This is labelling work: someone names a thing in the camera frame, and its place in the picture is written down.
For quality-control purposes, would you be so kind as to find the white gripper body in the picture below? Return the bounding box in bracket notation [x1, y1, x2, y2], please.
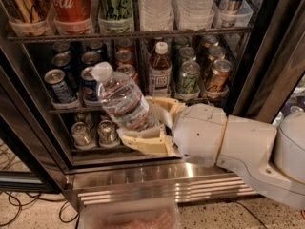
[172, 104, 227, 167]

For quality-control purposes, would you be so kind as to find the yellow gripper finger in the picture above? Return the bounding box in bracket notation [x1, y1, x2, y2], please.
[117, 124, 178, 156]
[146, 96, 186, 128]

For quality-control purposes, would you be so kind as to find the clear water bottle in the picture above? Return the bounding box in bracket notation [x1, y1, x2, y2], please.
[139, 0, 173, 31]
[91, 62, 159, 131]

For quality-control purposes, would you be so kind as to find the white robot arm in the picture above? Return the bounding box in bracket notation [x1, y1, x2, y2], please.
[118, 97, 305, 210]

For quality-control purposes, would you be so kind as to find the brown tea bottle white cap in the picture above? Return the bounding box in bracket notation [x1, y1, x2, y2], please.
[149, 42, 172, 97]

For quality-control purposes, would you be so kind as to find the shelf white can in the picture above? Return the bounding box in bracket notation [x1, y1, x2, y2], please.
[71, 122, 94, 150]
[97, 120, 119, 147]

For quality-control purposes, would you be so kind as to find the front gold can middle shelf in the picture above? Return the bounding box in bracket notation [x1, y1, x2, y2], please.
[204, 59, 232, 98]

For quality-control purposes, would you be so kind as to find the gold can shelf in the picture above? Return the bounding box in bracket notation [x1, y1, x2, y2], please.
[2, 0, 51, 36]
[204, 59, 232, 98]

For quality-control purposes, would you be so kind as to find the bottom shelf left white can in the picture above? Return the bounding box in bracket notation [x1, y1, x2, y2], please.
[71, 122, 94, 150]

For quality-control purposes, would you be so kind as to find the stainless steel fridge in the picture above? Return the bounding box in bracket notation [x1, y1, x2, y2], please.
[0, 0, 305, 208]

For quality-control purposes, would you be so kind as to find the glass fridge door right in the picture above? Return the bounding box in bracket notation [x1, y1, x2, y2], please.
[226, 0, 305, 123]

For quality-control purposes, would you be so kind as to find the green LaCroix can top shelf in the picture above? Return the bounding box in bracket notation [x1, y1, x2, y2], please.
[99, 0, 133, 32]

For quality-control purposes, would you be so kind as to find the blue silver can top shelf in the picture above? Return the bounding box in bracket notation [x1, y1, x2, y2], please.
[218, 0, 244, 28]

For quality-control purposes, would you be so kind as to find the red Coca-Cola can top shelf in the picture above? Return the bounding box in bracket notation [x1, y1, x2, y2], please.
[51, 0, 92, 34]

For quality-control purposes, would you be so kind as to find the gold can top shelf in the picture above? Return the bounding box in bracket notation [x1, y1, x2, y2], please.
[2, 0, 51, 36]

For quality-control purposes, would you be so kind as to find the front green LaCroix can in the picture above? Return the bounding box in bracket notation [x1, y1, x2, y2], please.
[175, 61, 200, 99]

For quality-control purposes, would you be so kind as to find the front red Coca-Cola can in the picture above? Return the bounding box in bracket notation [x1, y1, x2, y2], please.
[116, 64, 139, 84]

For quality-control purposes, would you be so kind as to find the pepsi can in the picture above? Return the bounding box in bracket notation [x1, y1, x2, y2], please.
[81, 67, 97, 102]
[44, 69, 77, 104]

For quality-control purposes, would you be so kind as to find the clear plastic bin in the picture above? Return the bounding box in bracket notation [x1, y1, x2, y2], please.
[77, 198, 182, 229]

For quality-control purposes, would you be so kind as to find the front left Pepsi can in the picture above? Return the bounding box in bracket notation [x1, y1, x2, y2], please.
[44, 69, 77, 104]

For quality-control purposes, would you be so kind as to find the black floor cable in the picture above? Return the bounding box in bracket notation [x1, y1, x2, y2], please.
[0, 190, 79, 227]

